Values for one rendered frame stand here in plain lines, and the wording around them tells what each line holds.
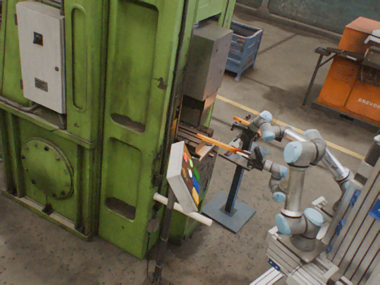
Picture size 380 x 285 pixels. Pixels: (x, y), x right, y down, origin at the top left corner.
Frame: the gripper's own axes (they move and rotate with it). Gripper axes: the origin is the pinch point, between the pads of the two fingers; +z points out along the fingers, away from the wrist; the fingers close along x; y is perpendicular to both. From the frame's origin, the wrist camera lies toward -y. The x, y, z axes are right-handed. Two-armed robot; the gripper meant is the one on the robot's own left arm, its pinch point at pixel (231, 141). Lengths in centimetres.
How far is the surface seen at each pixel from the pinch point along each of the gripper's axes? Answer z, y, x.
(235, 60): 127, -68, 357
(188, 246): 97, 42, -10
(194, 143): 18.2, -16.7, -9.0
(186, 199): 1, 2, -71
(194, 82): -22, -45, -17
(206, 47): -45, -54, -17
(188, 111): 26, -39, 23
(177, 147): -2, -22, -49
